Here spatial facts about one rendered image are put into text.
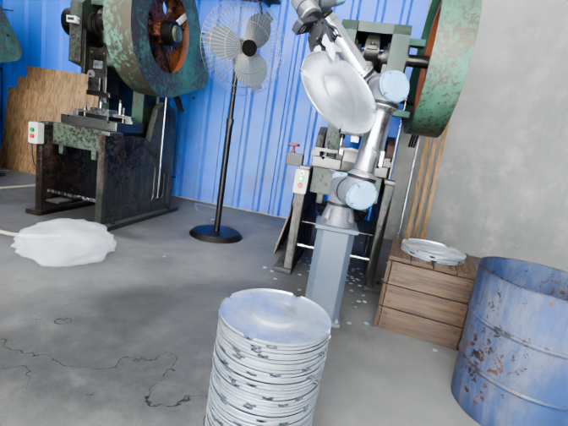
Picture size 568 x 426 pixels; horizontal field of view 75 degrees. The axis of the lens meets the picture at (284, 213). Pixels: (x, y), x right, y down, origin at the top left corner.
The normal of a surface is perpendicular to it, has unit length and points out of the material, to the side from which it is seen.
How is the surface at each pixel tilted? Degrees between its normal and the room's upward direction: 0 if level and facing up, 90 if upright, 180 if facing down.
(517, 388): 92
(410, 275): 90
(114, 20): 97
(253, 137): 90
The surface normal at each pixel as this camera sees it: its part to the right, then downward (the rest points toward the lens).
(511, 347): -0.75, 0.06
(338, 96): 0.53, -0.36
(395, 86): 0.27, 0.11
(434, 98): -0.26, 0.69
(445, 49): -0.22, 0.25
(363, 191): 0.20, 0.36
